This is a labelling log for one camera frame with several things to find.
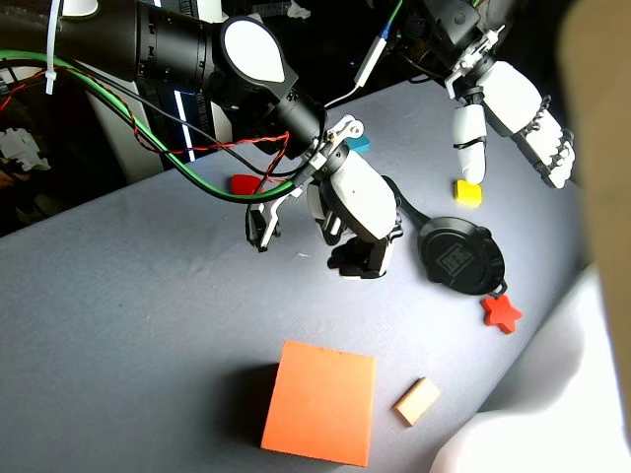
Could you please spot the beige panel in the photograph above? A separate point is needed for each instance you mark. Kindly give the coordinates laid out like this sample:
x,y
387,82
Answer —
x,y
606,148

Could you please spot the white zip tie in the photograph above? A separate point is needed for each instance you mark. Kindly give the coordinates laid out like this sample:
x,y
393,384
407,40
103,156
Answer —
x,y
50,74

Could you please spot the black toy frying pan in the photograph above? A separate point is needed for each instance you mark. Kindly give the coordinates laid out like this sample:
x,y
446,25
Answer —
x,y
461,258

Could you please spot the black computer case lit strip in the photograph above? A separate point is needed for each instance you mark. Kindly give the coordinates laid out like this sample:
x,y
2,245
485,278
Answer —
x,y
185,123

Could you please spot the white adapter with blue plug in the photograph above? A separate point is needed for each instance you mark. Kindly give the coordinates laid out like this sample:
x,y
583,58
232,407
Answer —
x,y
372,56

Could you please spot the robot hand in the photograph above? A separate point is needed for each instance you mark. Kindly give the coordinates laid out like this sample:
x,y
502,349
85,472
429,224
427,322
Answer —
x,y
512,98
357,192

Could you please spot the white plastic part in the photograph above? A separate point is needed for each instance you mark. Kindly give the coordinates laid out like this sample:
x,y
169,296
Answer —
x,y
20,148

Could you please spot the red rounded block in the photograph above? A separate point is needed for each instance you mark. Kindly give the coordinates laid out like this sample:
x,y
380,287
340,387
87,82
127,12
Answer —
x,y
242,184

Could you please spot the small flat wooden block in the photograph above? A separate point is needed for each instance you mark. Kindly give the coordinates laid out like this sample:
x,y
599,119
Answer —
x,y
416,401

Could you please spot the large orange cube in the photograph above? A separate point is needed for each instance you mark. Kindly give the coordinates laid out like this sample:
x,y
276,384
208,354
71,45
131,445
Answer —
x,y
320,404

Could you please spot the yellow block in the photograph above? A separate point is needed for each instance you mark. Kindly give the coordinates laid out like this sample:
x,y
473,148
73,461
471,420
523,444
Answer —
x,y
468,194

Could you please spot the grey tablecloth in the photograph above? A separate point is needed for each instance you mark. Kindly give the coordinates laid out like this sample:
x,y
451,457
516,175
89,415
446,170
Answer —
x,y
148,320

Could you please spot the blue block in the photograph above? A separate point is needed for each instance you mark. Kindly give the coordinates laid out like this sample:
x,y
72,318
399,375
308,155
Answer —
x,y
362,143

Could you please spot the red star block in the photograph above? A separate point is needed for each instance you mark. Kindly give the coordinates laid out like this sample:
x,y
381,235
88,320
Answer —
x,y
499,314

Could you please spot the white backdrop sheet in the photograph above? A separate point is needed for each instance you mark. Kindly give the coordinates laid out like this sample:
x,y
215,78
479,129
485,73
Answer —
x,y
542,419

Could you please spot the small white crumpled piece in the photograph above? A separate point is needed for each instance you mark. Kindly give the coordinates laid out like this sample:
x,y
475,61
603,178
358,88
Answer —
x,y
298,9

